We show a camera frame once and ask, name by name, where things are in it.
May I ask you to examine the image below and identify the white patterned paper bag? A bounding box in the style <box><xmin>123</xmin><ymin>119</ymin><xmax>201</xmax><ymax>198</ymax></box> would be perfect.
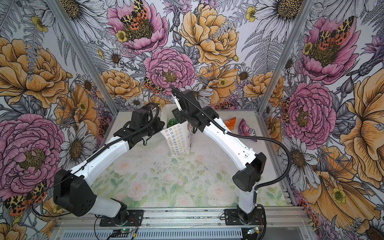
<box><xmin>161</xmin><ymin>104</ymin><xmax>193</xmax><ymax>156</ymax></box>

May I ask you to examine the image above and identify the green yellow snack packet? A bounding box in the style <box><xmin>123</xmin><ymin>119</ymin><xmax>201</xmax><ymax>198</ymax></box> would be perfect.
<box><xmin>167</xmin><ymin>118</ymin><xmax>179</xmax><ymax>128</ymax></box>

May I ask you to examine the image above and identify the orange red snack packet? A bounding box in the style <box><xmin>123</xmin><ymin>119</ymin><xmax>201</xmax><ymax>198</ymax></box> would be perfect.
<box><xmin>224</xmin><ymin>117</ymin><xmax>237</xmax><ymax>131</ymax></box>

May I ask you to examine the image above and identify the pink purple snack packet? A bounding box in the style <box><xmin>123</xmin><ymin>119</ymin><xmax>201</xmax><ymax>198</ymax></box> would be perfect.
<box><xmin>238</xmin><ymin>119</ymin><xmax>258</xmax><ymax>142</ymax></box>

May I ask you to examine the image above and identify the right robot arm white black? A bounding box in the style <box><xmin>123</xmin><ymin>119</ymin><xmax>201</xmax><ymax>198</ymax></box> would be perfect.
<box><xmin>173</xmin><ymin>104</ymin><xmax>266</xmax><ymax>225</ymax></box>

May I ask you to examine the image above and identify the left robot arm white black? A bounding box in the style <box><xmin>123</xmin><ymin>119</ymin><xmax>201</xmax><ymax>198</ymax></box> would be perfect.
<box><xmin>53</xmin><ymin>118</ymin><xmax>165</xmax><ymax>225</ymax></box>

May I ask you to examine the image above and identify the green circuit board left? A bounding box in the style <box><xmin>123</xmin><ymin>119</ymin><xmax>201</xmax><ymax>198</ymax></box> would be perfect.
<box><xmin>112</xmin><ymin>229</ymin><xmax>132</xmax><ymax>237</ymax></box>

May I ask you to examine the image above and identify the green circuit board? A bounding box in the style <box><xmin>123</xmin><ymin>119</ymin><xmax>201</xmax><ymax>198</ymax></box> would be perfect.
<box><xmin>112</xmin><ymin>229</ymin><xmax>132</xmax><ymax>237</ymax></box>
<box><xmin>247</xmin><ymin>227</ymin><xmax>260</xmax><ymax>235</ymax></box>

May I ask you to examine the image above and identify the green circuit board right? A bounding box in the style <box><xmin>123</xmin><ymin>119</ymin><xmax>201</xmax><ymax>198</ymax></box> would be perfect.
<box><xmin>247</xmin><ymin>227</ymin><xmax>260</xmax><ymax>235</ymax></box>

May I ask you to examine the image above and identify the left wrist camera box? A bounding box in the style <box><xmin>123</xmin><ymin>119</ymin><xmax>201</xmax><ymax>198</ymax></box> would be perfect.
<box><xmin>130</xmin><ymin>108</ymin><xmax>149</xmax><ymax>131</ymax></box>

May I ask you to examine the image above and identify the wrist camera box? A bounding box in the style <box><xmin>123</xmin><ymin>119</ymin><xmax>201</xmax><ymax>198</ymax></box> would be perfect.
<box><xmin>172</xmin><ymin>88</ymin><xmax>200</xmax><ymax>113</ymax></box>
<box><xmin>130</xmin><ymin>108</ymin><xmax>149</xmax><ymax>131</ymax></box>

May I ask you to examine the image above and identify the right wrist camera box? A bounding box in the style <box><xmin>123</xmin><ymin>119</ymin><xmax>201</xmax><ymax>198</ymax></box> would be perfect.
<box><xmin>172</xmin><ymin>88</ymin><xmax>200</xmax><ymax>113</ymax></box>

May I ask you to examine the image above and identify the left black cable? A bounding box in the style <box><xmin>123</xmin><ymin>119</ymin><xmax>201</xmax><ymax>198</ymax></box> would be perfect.
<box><xmin>31</xmin><ymin>102</ymin><xmax>160</xmax><ymax>218</ymax></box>

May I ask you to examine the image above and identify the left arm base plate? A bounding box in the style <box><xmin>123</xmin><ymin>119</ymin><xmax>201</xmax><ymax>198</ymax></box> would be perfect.
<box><xmin>99</xmin><ymin>210</ymin><xmax>144</xmax><ymax>227</ymax></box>

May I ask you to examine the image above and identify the right black corrugated cable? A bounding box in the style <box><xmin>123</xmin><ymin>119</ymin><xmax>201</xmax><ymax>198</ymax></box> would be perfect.
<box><xmin>169</xmin><ymin>84</ymin><xmax>293</xmax><ymax>190</ymax></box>

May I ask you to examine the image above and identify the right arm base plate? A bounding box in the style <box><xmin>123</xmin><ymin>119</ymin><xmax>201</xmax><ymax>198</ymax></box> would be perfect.
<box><xmin>224</xmin><ymin>207</ymin><xmax>266</xmax><ymax>226</ymax></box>

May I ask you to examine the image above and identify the aluminium front rail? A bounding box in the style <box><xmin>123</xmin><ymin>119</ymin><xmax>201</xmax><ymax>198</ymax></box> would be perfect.
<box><xmin>51</xmin><ymin>207</ymin><xmax>317</xmax><ymax>240</ymax></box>

